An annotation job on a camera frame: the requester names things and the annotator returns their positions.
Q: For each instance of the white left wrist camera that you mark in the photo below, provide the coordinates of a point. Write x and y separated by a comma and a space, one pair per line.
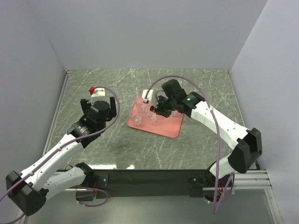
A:
97, 94

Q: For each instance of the pink plastic tray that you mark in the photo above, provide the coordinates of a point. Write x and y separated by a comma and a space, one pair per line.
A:
156, 124

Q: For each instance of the left aluminium rail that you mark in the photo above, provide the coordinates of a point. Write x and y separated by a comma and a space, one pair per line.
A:
53, 123

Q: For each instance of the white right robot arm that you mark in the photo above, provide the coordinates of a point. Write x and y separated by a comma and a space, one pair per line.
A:
246, 144

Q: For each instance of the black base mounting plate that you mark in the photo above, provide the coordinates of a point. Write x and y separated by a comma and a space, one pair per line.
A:
133, 182

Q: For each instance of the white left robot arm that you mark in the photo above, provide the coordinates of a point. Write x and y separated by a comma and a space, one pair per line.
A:
33, 186

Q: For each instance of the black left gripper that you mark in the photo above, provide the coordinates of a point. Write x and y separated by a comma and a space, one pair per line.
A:
85, 106

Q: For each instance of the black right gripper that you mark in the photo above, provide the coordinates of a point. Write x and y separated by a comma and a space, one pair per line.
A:
158, 109

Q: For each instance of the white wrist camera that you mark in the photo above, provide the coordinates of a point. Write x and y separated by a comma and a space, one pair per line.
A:
149, 96
97, 94

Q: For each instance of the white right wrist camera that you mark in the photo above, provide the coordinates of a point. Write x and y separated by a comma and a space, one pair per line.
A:
149, 96

